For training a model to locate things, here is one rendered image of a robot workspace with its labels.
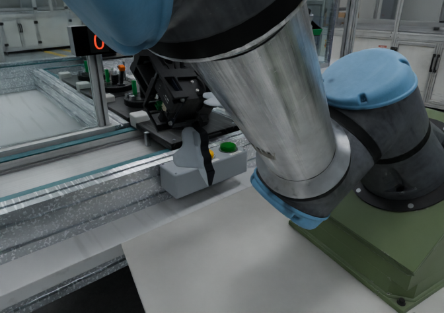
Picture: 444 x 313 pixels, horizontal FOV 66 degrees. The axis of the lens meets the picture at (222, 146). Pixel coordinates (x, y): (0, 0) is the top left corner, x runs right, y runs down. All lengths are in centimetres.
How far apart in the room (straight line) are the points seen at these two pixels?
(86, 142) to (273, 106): 80
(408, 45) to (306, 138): 452
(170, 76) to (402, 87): 29
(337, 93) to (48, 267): 57
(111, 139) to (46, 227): 36
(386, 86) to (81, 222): 61
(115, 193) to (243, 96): 57
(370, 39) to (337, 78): 445
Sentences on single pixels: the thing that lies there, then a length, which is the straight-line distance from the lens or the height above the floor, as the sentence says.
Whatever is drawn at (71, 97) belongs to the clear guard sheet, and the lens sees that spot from 102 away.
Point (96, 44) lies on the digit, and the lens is 96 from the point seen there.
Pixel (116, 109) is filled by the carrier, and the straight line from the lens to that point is 116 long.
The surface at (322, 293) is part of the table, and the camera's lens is 64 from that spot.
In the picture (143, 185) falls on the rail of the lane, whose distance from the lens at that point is 79.
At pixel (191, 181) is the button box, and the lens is 76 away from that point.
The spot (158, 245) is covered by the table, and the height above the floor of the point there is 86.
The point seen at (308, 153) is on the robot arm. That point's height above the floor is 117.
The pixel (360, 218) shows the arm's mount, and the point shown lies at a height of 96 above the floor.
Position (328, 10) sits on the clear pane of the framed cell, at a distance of 242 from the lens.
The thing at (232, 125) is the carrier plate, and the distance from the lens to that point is 97.
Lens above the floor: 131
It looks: 24 degrees down
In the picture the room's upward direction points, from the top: straight up
